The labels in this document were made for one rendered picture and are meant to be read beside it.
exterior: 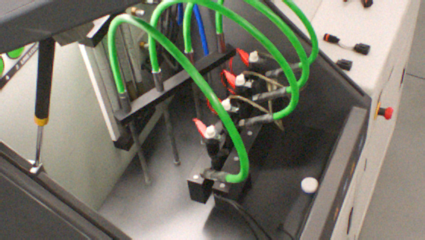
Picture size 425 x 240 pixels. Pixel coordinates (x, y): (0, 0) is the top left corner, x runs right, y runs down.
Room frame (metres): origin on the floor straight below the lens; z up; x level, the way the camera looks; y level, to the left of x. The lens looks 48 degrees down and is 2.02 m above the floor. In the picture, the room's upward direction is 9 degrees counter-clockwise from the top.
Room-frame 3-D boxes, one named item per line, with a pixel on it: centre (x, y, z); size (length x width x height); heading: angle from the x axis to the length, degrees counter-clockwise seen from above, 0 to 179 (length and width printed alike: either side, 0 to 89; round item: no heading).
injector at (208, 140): (0.80, -0.01, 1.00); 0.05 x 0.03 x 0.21; 59
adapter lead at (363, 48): (1.13, -0.37, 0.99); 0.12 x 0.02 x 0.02; 50
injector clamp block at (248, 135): (0.90, -0.06, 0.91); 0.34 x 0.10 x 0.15; 149
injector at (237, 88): (0.93, -0.09, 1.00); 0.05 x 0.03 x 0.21; 59
